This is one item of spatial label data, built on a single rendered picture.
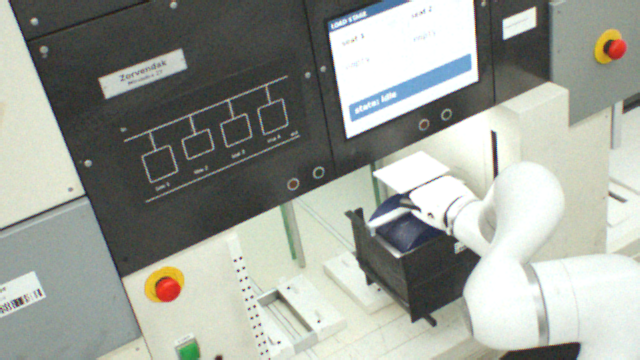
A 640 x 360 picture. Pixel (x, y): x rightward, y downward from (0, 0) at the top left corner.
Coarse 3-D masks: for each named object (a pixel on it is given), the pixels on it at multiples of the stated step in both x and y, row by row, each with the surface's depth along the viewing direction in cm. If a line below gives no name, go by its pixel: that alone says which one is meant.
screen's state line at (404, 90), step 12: (456, 60) 141; (468, 60) 142; (432, 72) 139; (444, 72) 140; (456, 72) 142; (408, 84) 137; (420, 84) 139; (432, 84) 140; (372, 96) 135; (384, 96) 136; (396, 96) 137; (408, 96) 139; (360, 108) 134; (372, 108) 136
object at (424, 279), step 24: (384, 168) 163; (408, 168) 161; (432, 168) 160; (360, 216) 171; (384, 216) 162; (360, 240) 171; (384, 240) 159; (432, 240) 156; (456, 240) 160; (360, 264) 176; (384, 264) 164; (408, 264) 156; (432, 264) 159; (456, 264) 163; (384, 288) 169; (408, 288) 159; (432, 288) 162; (456, 288) 166; (408, 312) 163
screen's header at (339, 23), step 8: (392, 0) 129; (400, 0) 129; (408, 0) 130; (368, 8) 127; (376, 8) 128; (384, 8) 129; (344, 16) 125; (352, 16) 126; (360, 16) 127; (368, 16) 128; (328, 24) 125; (336, 24) 125; (344, 24) 126
